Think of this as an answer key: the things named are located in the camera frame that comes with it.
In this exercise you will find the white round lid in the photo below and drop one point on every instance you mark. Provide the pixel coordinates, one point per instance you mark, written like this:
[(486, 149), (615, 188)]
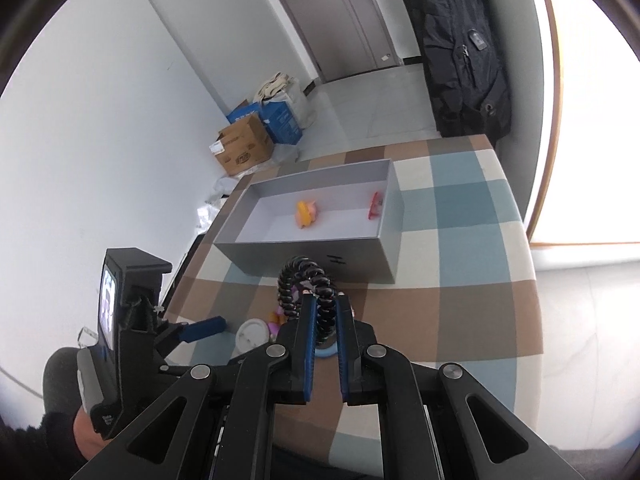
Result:
[(250, 335)]

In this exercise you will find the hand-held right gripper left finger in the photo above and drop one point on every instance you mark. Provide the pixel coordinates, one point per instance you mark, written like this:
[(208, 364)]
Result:
[(309, 345)]

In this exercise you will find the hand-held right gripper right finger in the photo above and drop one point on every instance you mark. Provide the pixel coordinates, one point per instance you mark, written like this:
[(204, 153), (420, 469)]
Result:
[(342, 350)]

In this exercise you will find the checkered tablecloth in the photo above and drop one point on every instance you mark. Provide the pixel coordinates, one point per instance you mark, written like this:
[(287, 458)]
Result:
[(450, 260)]

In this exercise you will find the grey door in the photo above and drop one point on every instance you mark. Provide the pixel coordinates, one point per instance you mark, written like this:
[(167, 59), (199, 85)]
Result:
[(360, 20)]

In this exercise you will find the person's left hand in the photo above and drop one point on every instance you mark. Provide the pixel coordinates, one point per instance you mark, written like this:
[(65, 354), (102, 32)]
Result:
[(82, 432)]

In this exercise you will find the person's left forearm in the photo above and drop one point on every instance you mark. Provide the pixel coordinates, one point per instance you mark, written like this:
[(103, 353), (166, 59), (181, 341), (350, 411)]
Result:
[(45, 410)]

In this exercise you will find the grey rectangular box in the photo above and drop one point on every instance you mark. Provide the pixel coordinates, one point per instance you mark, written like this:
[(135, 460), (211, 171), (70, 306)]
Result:
[(310, 255)]

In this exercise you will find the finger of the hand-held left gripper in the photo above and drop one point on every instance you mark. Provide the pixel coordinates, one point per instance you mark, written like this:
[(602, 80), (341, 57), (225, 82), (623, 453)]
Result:
[(205, 328)]

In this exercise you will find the brown cardboard box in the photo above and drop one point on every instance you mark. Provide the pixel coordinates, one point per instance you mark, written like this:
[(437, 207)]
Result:
[(242, 147)]

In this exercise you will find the clear jar with red lid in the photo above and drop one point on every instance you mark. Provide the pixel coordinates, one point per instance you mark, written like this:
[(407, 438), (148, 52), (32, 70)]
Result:
[(374, 206)]

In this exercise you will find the black backpack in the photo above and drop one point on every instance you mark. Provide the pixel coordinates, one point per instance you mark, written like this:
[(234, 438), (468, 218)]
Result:
[(460, 50)]

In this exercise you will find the clear plastic wrapping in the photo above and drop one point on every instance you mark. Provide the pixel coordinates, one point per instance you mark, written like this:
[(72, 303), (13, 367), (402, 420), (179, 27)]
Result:
[(220, 200)]

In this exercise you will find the white tote bag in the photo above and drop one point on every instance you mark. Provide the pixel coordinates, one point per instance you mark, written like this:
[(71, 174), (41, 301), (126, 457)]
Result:
[(280, 87)]

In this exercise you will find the blue cardboard box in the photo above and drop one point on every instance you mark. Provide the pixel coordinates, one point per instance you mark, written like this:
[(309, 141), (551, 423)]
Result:
[(282, 120)]

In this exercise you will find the wooden window frame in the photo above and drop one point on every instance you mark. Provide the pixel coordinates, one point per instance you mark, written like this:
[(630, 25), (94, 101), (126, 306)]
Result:
[(550, 85)]

